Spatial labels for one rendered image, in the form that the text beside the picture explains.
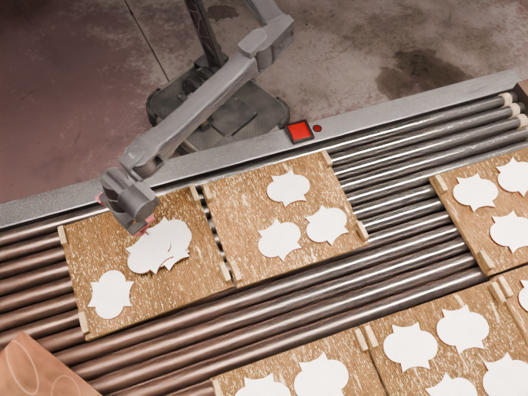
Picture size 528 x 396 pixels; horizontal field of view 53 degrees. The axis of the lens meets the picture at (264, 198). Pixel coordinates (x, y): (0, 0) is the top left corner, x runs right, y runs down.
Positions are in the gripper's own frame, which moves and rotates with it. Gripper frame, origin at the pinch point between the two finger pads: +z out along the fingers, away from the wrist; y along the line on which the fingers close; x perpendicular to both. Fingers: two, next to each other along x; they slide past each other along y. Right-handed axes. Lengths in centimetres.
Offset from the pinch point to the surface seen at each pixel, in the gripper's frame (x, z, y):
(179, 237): -10.9, 20.0, -3.6
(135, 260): 2.5, 19.2, -0.9
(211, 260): -13.5, 22.9, -14.0
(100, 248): 6.8, 23.2, 10.6
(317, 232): -41, 22, -29
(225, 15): -156, 115, 134
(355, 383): -17, 23, -64
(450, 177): -87, 22, -45
